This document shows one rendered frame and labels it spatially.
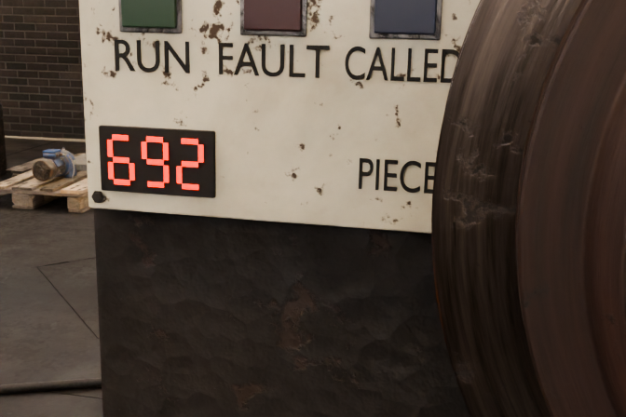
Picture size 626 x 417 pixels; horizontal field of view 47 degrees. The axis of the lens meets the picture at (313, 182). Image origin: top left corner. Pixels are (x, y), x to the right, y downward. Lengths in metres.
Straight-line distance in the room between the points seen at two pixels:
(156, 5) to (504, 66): 0.24
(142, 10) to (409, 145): 0.19
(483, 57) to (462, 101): 0.02
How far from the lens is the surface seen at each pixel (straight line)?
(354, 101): 0.45
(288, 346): 0.52
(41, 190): 4.79
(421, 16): 0.43
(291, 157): 0.46
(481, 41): 0.31
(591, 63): 0.29
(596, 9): 0.29
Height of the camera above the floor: 1.19
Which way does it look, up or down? 13 degrees down
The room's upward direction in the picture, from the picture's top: 1 degrees clockwise
